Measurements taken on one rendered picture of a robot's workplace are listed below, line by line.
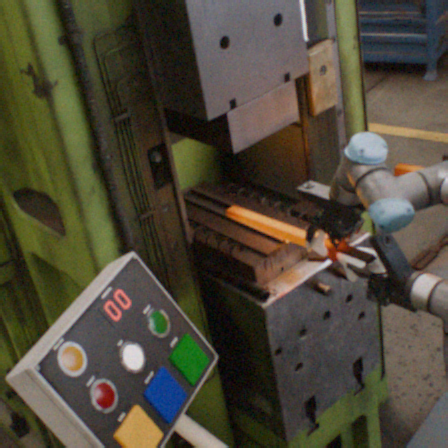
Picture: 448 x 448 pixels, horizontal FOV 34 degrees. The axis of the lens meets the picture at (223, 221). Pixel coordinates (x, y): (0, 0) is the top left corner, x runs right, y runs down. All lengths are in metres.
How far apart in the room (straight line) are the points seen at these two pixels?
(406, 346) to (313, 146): 1.21
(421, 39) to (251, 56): 3.79
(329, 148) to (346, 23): 0.33
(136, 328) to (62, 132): 0.41
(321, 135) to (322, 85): 0.14
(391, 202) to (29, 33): 0.73
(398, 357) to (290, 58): 1.56
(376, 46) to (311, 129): 3.52
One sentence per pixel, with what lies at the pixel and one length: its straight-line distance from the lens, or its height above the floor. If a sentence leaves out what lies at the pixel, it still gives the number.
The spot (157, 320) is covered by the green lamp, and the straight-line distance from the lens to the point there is 1.43.
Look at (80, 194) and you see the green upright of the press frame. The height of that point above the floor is 1.27.
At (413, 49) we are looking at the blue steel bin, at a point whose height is 0.19.
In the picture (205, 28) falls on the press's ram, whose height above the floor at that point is 1.55.
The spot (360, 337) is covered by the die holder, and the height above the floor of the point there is 0.62.
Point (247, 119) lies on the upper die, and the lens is 1.59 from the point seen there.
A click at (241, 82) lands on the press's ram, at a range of 1.56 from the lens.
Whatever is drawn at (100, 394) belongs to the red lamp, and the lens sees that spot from 1.31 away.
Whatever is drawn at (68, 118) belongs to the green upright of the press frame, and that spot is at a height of 1.44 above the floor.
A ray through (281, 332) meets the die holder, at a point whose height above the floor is 0.81.
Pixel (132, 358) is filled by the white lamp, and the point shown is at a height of 1.09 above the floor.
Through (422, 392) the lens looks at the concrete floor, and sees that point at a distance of 2.79.
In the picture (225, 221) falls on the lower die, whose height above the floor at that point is 0.99.
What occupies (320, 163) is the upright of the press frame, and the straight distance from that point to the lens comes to 2.01.
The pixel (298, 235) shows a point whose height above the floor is 1.02.
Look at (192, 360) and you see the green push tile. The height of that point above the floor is 1.01.
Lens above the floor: 1.94
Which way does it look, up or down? 30 degrees down
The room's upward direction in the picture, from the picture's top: 11 degrees counter-clockwise
